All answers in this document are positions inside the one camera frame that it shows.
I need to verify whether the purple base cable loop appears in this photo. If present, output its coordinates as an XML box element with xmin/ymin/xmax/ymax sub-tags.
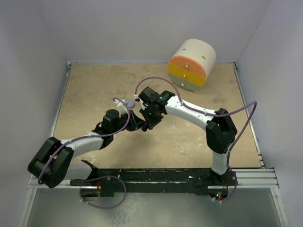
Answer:
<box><xmin>79</xmin><ymin>175</ymin><xmax>128</xmax><ymax>209</ymax></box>

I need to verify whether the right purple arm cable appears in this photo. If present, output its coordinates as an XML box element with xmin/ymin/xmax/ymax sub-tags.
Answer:
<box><xmin>134</xmin><ymin>77</ymin><xmax>258</xmax><ymax>171</ymax></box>

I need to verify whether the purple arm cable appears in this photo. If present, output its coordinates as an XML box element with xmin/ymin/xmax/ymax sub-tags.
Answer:
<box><xmin>134</xmin><ymin>77</ymin><xmax>258</xmax><ymax>171</ymax></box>
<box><xmin>37</xmin><ymin>97</ymin><xmax>130</xmax><ymax>184</ymax></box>

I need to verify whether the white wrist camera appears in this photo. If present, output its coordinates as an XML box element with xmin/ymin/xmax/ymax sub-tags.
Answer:
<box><xmin>134</xmin><ymin>94</ymin><xmax>142</xmax><ymax>104</ymax></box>
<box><xmin>114</xmin><ymin>98</ymin><xmax>130</xmax><ymax>114</ymax></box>

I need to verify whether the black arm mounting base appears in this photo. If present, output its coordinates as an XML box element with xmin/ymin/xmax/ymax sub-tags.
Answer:
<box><xmin>71</xmin><ymin>163</ymin><xmax>238</xmax><ymax>200</ymax></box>

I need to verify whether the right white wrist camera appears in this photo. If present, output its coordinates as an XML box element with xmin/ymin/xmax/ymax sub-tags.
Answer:
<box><xmin>134</xmin><ymin>94</ymin><xmax>142</xmax><ymax>104</ymax></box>

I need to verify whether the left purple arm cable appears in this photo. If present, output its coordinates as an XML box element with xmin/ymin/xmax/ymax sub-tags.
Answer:
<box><xmin>37</xmin><ymin>97</ymin><xmax>130</xmax><ymax>184</ymax></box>

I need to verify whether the round cream drawer cabinet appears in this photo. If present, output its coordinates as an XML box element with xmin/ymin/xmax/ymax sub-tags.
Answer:
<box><xmin>168</xmin><ymin>39</ymin><xmax>216</xmax><ymax>93</ymax></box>

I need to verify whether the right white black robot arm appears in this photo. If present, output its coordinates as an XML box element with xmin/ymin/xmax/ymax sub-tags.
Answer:
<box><xmin>134</xmin><ymin>87</ymin><xmax>237</xmax><ymax>185</ymax></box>

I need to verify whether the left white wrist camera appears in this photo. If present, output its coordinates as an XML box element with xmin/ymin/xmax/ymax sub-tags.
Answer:
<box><xmin>114</xmin><ymin>98</ymin><xmax>130</xmax><ymax>114</ymax></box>

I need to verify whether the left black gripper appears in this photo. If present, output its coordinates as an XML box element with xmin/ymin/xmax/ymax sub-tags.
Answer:
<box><xmin>111</xmin><ymin>110</ymin><xmax>147</xmax><ymax>135</ymax></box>

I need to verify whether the purple earbud charging case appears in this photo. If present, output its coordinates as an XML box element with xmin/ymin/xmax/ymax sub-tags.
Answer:
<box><xmin>127</xmin><ymin>100</ymin><xmax>135</xmax><ymax>108</ymax></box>

